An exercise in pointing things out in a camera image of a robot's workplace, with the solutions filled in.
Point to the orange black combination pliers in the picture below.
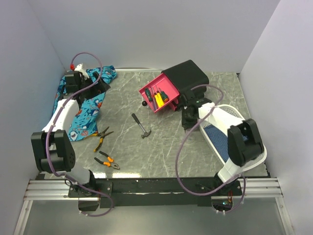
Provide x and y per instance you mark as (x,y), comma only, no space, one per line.
(109,163)

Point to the blue shark print cloth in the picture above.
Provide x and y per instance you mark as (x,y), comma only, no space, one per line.
(84,122)

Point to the stubby green orange screwdriver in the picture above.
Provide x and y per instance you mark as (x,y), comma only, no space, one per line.
(164,96)

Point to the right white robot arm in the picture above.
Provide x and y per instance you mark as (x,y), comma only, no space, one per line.
(236,140)

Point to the black drawer cabinet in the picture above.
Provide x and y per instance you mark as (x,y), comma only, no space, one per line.
(185,76)

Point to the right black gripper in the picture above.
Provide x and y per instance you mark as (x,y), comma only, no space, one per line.
(186,124)

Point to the black handle claw hammer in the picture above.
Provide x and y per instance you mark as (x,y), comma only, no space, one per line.
(145,133)

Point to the blue red screwdriver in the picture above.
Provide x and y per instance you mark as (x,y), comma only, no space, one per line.
(154,102)

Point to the pink top drawer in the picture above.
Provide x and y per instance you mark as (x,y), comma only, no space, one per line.
(164,83)

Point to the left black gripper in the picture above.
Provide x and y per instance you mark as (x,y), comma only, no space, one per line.
(100,87)

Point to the pink middle drawer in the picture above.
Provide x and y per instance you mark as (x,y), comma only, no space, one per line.
(175,105)

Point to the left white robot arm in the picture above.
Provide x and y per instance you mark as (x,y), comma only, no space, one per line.
(52,146)

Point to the green handle screwdriver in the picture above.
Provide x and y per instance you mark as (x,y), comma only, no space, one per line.
(148,95)

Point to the aluminium rail frame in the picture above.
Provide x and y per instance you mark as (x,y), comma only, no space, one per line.
(57,190)

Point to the pink drawer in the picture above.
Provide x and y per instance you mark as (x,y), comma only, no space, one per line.
(175,105)
(164,83)

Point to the black base crossbar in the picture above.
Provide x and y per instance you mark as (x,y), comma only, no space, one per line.
(145,192)

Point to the yellow handle screwdriver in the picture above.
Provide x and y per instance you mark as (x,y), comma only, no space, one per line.
(159,97)
(156,98)

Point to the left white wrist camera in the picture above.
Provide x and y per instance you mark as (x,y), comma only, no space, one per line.
(80,68)

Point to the white perforated basket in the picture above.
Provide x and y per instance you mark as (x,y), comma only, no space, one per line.
(232,111)

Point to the yellow black needle-nose pliers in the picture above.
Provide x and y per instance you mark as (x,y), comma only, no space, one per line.
(101,137)

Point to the blue checkered cloth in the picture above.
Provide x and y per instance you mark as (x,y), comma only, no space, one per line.
(219,141)

